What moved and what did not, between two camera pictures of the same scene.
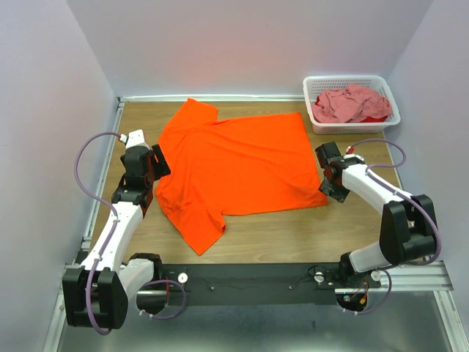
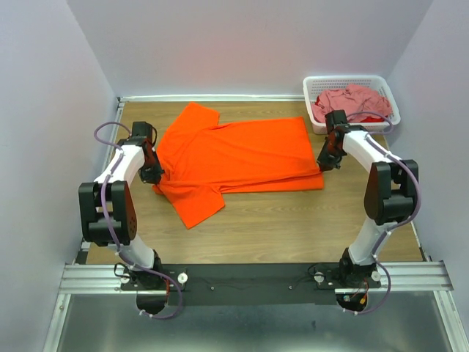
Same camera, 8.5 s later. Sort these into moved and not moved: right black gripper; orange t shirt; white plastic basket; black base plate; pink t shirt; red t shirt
Moved: right black gripper; orange t shirt
Not moved: red t shirt; white plastic basket; black base plate; pink t shirt
